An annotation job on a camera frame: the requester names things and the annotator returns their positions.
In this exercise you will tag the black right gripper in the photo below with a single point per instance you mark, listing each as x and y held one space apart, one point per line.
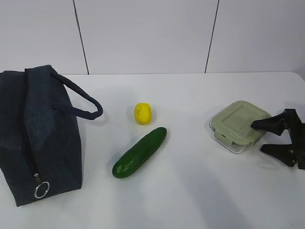
289 154

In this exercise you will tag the green lid food container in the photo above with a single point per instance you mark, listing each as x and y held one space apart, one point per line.
231 127

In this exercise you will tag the green cucumber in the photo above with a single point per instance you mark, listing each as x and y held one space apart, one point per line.
137 155

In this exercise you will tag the navy blue lunch bag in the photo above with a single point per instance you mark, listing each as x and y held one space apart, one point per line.
40 143

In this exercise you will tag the yellow lemon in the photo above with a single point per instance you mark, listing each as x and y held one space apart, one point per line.
143 113

